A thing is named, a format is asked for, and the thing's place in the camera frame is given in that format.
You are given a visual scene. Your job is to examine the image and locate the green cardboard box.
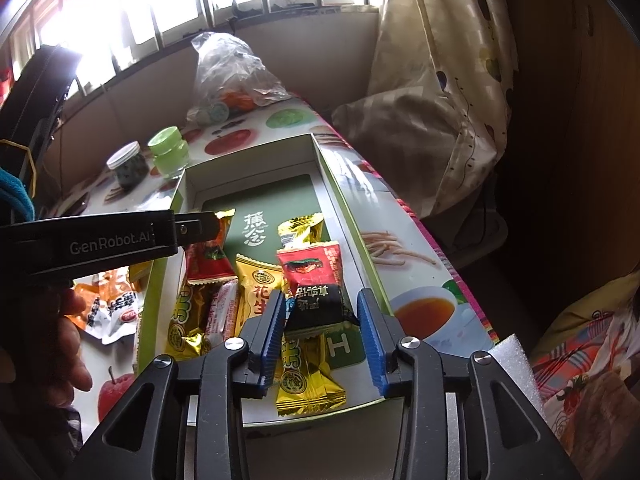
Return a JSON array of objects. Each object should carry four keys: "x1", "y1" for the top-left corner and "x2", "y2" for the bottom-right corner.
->
[{"x1": 135, "y1": 132, "x2": 396, "y2": 406}]

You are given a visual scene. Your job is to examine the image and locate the printed fruit tablecloth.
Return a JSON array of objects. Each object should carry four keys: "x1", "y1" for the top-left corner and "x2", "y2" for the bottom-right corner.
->
[{"x1": 37, "y1": 91, "x2": 501, "y2": 431}]

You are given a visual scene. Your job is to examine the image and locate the clear plastic bag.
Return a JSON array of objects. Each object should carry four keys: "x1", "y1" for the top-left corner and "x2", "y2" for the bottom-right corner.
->
[{"x1": 187, "y1": 31, "x2": 293, "y2": 126}]

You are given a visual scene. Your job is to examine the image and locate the long gold snack packet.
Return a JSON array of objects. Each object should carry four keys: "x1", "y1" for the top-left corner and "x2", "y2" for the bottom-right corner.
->
[{"x1": 274, "y1": 212, "x2": 347, "y2": 418}]

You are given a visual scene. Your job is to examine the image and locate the brown wooden cabinet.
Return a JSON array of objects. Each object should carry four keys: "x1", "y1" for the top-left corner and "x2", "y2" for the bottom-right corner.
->
[{"x1": 500, "y1": 0, "x2": 640, "y2": 321}]

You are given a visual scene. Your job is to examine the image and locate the pile of snack packets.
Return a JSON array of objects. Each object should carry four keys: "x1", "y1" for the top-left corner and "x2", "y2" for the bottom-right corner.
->
[{"x1": 166, "y1": 208, "x2": 237, "y2": 361}]

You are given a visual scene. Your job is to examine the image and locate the red black snack packet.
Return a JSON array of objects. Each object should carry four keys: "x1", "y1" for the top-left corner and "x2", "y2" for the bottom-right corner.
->
[{"x1": 276, "y1": 241, "x2": 362, "y2": 337}]

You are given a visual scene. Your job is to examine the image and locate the green jar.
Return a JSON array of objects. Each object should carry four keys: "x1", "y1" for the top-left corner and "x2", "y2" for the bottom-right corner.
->
[{"x1": 148, "y1": 126, "x2": 191, "y2": 180}]

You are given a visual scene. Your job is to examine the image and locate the teal cloth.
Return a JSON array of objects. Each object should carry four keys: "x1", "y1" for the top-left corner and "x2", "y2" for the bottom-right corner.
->
[{"x1": 0, "y1": 167, "x2": 37, "y2": 222}]

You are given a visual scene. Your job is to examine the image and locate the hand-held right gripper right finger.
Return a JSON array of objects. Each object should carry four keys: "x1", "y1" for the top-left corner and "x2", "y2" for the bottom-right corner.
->
[{"x1": 356, "y1": 287, "x2": 583, "y2": 480}]

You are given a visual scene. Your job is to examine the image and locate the orange fruit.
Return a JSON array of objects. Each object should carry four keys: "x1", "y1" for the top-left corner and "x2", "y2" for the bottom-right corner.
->
[{"x1": 222, "y1": 87, "x2": 261, "y2": 113}]

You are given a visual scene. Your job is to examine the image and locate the yellow snack packet red print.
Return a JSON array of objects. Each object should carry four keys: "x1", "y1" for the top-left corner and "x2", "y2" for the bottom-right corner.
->
[{"x1": 235, "y1": 254, "x2": 286, "y2": 328}]

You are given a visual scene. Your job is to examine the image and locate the printed floral blanket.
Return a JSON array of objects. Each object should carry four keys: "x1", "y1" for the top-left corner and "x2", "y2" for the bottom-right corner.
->
[{"x1": 530, "y1": 270, "x2": 640, "y2": 480}]

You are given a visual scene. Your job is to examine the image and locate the orange white snack packet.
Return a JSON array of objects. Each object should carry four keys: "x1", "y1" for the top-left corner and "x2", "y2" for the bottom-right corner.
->
[
  {"x1": 70, "y1": 280, "x2": 101, "y2": 333},
  {"x1": 85, "y1": 270, "x2": 146, "y2": 346}
]

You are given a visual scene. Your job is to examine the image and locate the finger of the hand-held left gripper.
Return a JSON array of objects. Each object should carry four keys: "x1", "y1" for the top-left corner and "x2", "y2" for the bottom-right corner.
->
[{"x1": 172, "y1": 211, "x2": 222, "y2": 248}]

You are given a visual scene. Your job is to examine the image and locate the cream patterned curtain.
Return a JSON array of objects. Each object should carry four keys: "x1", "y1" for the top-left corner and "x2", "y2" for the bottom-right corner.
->
[{"x1": 332, "y1": 0, "x2": 521, "y2": 221}]

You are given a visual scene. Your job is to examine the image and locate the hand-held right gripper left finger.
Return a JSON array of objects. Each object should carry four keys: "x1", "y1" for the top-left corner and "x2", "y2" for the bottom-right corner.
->
[{"x1": 75, "y1": 290, "x2": 287, "y2": 480}]

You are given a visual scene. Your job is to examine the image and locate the window with metal bars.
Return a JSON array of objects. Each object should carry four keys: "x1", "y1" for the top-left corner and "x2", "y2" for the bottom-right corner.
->
[{"x1": 0, "y1": 0, "x2": 386, "y2": 106}]

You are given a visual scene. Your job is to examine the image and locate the small red snack packet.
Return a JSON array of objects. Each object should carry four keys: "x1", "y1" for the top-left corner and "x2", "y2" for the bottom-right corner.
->
[{"x1": 184, "y1": 237, "x2": 237, "y2": 288}]

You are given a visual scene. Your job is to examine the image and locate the white red patterned snack bar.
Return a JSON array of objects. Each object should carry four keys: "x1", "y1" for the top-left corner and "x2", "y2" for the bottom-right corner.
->
[{"x1": 204, "y1": 282, "x2": 242, "y2": 353}]

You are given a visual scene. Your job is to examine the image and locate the clear jar white lid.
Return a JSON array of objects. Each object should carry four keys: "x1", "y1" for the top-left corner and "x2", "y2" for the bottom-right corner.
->
[{"x1": 106, "y1": 141, "x2": 148, "y2": 192}]

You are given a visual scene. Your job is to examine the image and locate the person's left hand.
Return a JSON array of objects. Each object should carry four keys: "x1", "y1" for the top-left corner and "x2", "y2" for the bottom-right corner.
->
[{"x1": 30, "y1": 287, "x2": 94, "y2": 411}]

